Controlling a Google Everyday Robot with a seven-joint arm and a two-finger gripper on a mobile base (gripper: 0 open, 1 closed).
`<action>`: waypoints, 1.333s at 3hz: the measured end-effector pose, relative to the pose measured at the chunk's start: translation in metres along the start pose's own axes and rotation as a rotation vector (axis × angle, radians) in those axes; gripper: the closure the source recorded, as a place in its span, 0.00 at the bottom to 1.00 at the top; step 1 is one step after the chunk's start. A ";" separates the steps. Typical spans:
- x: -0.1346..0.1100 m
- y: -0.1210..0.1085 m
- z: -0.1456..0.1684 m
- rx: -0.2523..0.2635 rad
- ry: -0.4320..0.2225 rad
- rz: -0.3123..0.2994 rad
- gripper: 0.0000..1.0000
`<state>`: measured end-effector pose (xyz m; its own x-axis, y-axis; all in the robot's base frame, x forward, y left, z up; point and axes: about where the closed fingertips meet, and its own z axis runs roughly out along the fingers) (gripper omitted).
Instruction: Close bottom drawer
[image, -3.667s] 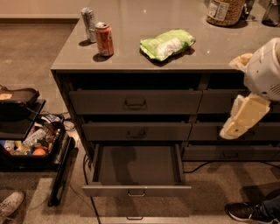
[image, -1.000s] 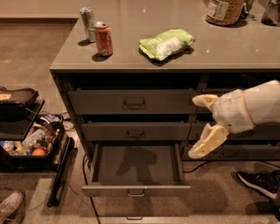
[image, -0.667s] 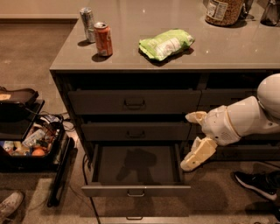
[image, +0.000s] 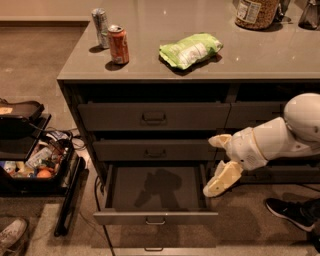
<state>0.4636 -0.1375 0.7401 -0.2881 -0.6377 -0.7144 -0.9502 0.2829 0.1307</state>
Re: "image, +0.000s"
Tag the green chip bag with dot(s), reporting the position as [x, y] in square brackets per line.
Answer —
[190, 50]

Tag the grey drawer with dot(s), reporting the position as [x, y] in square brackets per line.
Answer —
[155, 194]
[153, 116]
[283, 172]
[154, 150]
[251, 114]
[280, 149]

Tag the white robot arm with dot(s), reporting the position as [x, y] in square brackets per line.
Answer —
[295, 134]

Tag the white sneaker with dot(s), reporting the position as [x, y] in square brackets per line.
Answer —
[11, 235]

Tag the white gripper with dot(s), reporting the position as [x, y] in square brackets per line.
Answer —
[244, 149]

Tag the black sneaker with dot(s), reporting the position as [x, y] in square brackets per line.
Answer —
[291, 212]

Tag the dark object on counter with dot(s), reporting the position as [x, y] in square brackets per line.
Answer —
[310, 16]

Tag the black tray lid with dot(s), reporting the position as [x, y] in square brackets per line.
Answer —
[26, 111]

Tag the silver soda can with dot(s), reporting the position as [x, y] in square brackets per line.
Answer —
[101, 24]

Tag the grey drawer cabinet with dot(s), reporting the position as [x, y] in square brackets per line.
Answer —
[219, 85]

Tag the orange soda can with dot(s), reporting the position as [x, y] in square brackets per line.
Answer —
[118, 44]

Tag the black bin with groceries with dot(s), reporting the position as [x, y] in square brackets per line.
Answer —
[52, 152]

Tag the orange fruit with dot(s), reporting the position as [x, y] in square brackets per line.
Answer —
[44, 174]

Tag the black floor bar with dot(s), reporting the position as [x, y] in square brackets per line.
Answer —
[68, 206]

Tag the large clear snack jar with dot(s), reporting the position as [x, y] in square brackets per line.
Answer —
[256, 14]

